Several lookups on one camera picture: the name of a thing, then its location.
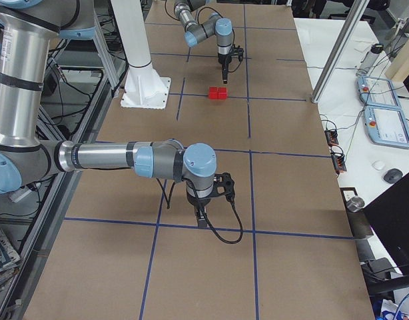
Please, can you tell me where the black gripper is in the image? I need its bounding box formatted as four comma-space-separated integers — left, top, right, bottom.
218, 53, 232, 83
186, 191, 210, 227

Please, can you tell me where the red block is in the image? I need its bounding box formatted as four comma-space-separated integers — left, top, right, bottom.
217, 87, 228, 100

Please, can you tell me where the handheld scanner device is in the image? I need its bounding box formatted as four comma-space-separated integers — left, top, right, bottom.
355, 43, 384, 77

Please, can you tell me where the metal cup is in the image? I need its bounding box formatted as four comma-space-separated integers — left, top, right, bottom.
346, 196, 365, 213

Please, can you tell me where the upper teach pendant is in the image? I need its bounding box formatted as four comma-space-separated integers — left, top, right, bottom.
357, 75, 401, 108

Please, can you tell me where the teach pendant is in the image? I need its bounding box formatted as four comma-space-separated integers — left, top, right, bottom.
364, 105, 409, 149
357, 75, 401, 108

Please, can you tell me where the lower teach pendant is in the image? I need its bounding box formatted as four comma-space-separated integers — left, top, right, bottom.
364, 105, 409, 149

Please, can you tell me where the black monitor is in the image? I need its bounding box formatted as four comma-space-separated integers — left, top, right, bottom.
364, 173, 409, 295

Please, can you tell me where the black computer mouse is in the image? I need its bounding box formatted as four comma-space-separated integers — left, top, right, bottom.
383, 168, 403, 184

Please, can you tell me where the stack of books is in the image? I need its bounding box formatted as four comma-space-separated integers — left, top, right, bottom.
0, 228, 21, 292

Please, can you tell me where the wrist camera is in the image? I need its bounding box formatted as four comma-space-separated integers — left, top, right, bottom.
211, 172, 235, 202
232, 45, 244, 63

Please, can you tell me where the camera cable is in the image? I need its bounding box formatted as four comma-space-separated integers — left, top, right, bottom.
157, 178, 244, 243

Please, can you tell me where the white pedestal column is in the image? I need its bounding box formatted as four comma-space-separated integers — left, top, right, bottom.
111, 0, 171, 109

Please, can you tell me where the aluminium frame post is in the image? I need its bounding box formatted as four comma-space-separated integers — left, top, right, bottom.
311, 0, 370, 103

